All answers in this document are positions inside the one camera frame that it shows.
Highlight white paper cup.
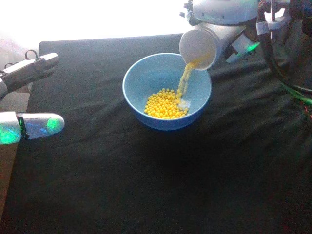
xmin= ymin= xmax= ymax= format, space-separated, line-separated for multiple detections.
xmin=179 ymin=23 xmax=246 ymax=72

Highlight yellow beads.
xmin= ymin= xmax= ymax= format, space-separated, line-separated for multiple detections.
xmin=143 ymin=52 xmax=212 ymax=120

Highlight black table cloth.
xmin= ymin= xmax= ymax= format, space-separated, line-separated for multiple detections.
xmin=0 ymin=33 xmax=312 ymax=234

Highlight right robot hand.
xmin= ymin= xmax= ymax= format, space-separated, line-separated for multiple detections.
xmin=179 ymin=0 xmax=261 ymax=64

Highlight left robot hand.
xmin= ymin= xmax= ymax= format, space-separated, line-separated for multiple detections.
xmin=0 ymin=49 xmax=65 ymax=146

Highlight blue bowl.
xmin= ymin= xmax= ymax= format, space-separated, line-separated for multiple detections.
xmin=122 ymin=52 xmax=212 ymax=131

